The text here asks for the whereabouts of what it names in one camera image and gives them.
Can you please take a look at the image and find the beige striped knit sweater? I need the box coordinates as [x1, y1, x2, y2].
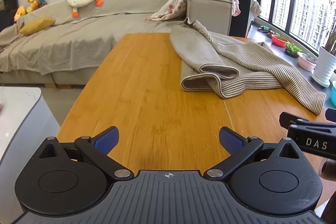
[170, 19, 326, 115]

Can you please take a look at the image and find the right hand on gripper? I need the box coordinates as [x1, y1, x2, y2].
[317, 157, 336, 191]

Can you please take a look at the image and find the blue plastic basin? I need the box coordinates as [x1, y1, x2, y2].
[330, 80, 336, 107]

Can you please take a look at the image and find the white ribbed plant pot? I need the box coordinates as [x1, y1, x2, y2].
[311, 47, 336, 88]

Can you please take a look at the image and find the white side table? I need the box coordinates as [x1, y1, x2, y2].
[0, 86, 60, 223]

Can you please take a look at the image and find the pink plastic basin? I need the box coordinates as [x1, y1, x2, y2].
[298, 52, 317, 72]

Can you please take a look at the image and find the green plants tray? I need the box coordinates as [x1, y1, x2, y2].
[285, 43, 302, 58]

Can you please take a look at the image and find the green palm plant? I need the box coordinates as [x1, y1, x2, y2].
[324, 0, 336, 56]

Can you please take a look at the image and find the red plastic basin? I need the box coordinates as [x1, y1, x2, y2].
[271, 34, 289, 48]

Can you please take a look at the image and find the grey covered sofa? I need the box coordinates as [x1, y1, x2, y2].
[1, 0, 232, 85]

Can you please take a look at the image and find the small mustard pillow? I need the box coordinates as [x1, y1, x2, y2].
[18, 17, 56, 35]

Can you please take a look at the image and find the small plush toys group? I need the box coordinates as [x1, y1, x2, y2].
[14, 0, 46, 23]

